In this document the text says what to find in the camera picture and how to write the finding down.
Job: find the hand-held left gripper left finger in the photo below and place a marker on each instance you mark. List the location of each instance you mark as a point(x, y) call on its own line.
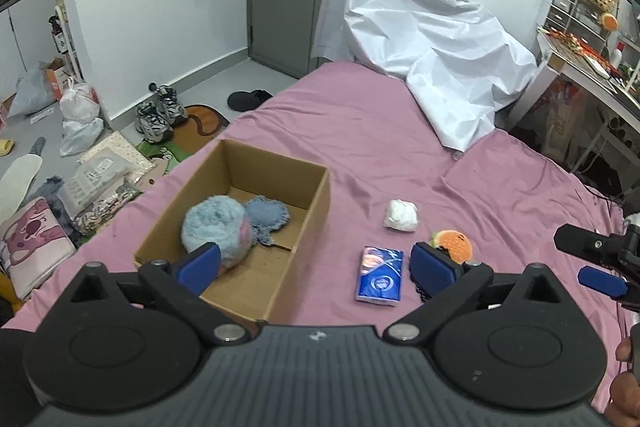
point(200, 268)

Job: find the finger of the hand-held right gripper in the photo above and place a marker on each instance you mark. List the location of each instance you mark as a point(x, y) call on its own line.
point(602, 282)
point(582, 243)

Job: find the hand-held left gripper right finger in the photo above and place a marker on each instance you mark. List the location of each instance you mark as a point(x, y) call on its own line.
point(432, 269)

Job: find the burger plush toy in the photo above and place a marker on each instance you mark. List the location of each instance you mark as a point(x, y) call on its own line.
point(455, 246)

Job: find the fluffy blue plush ball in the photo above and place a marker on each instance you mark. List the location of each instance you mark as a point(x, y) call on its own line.
point(212, 222)

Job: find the blue tissue packet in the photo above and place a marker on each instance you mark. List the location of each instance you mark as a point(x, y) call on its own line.
point(380, 277)

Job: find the brown cardboard box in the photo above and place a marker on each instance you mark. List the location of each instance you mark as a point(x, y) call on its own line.
point(280, 272)

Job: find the person's right hand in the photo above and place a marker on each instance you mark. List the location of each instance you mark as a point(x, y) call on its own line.
point(625, 399)

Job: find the cream blanket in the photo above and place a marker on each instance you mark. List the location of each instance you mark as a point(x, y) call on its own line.
point(632, 223)

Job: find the blue denim round pad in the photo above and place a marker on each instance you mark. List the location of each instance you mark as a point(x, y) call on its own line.
point(265, 219)

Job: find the patterned fabric packet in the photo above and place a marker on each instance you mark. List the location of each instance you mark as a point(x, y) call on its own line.
point(107, 204)

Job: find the pink bed sheet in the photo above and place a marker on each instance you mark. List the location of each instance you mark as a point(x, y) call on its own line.
point(380, 147)

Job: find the clear plastic package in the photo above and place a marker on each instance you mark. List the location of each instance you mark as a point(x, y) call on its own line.
point(95, 179)

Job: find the brown bear rug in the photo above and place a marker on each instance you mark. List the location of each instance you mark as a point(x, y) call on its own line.
point(205, 124)

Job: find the cream polka dot package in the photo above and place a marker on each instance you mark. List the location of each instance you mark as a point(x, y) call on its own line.
point(122, 147)

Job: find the grey sneaker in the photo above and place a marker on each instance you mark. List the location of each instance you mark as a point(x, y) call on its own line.
point(152, 122)
point(172, 102)

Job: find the white desk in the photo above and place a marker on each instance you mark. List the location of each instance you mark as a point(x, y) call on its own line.
point(600, 89)

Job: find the blue-grey furry rug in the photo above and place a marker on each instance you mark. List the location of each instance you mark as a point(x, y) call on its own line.
point(52, 192)

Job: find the pink cartoon cushion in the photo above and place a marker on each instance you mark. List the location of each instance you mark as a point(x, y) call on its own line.
point(35, 242)

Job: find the black slipper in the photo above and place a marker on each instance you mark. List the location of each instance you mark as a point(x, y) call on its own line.
point(242, 100)

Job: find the white bottle red cap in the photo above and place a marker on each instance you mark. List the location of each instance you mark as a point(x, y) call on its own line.
point(616, 56)

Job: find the desk tray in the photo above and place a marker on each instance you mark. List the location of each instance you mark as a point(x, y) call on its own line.
point(570, 52)

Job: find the white insole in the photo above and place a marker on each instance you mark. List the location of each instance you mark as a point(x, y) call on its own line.
point(17, 182)

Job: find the grey drawer organiser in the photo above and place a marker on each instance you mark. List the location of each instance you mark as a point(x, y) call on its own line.
point(570, 14)

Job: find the yellow slipper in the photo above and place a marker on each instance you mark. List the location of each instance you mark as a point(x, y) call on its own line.
point(5, 148)

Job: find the orange and white carton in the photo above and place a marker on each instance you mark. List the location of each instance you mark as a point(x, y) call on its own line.
point(54, 79)

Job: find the white cover sheet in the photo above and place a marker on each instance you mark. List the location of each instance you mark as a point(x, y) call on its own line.
point(410, 32)

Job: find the grey plastic bag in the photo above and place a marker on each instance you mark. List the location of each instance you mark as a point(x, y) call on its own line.
point(30, 89)

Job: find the white rack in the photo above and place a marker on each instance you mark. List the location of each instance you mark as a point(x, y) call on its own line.
point(70, 57)

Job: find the black spray bottle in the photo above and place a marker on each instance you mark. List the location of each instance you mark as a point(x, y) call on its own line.
point(57, 37)

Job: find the white cabinet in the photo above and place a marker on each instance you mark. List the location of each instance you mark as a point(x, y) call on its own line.
point(15, 37)

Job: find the yellow wooden bed frame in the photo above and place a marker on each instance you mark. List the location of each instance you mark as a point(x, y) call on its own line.
point(7, 292)

